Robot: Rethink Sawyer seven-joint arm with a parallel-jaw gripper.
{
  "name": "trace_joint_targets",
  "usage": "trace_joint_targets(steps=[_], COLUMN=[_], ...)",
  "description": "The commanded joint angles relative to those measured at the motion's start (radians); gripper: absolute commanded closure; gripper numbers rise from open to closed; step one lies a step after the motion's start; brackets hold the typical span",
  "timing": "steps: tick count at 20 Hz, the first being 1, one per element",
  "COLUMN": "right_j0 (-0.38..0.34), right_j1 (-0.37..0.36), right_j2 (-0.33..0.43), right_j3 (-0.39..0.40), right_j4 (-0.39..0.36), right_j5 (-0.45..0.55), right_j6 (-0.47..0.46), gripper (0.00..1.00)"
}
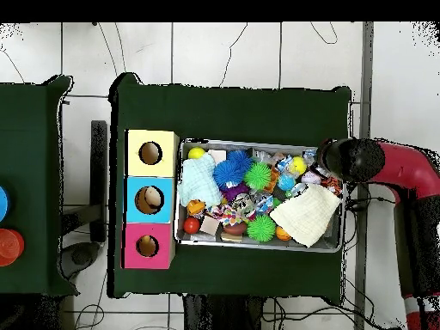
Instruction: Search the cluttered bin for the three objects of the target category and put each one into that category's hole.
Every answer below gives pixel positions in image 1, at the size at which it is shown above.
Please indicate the cream waffle cloth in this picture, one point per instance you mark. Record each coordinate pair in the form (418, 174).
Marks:
(306, 215)

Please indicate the dark grey rounded base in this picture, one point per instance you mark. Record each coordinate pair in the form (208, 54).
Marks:
(79, 257)

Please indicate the large blue spiky ball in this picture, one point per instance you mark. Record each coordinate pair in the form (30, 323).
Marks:
(228, 173)

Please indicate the black upright panel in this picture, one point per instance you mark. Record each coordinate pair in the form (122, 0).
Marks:
(99, 172)

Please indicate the silver mesh bin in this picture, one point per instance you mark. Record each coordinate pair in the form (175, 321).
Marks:
(187, 237)

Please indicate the small blue spiky ball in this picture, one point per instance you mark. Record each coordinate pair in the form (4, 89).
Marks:
(240, 158)

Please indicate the dark green table cloth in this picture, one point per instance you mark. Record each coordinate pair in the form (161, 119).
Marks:
(233, 113)
(31, 189)

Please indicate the blue plastic cup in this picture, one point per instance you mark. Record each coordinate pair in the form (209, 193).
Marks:
(3, 202)

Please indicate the green spiky ball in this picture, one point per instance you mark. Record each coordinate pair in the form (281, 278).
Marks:
(258, 175)
(261, 227)

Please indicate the yellow plush toy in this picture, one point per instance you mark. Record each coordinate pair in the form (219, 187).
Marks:
(146, 239)

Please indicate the orange striped tiger plush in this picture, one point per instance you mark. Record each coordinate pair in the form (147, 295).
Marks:
(331, 184)

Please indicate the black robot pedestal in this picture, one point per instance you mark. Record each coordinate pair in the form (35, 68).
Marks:
(223, 316)

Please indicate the yellow plastic ball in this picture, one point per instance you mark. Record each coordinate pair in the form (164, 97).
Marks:
(298, 165)
(196, 152)

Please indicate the wooden box with three holes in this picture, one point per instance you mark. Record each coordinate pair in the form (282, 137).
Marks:
(168, 165)

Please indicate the red ball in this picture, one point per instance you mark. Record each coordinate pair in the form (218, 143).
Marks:
(191, 224)

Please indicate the grey metal rail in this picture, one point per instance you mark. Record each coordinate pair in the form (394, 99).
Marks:
(367, 68)

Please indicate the red plastic cup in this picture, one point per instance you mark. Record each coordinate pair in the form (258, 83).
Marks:
(10, 247)

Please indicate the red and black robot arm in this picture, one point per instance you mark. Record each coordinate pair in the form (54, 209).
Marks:
(395, 168)

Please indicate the mint waffle cloth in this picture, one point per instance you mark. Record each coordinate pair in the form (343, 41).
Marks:
(199, 180)

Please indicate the white baseball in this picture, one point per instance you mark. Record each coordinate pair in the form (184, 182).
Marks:
(311, 177)

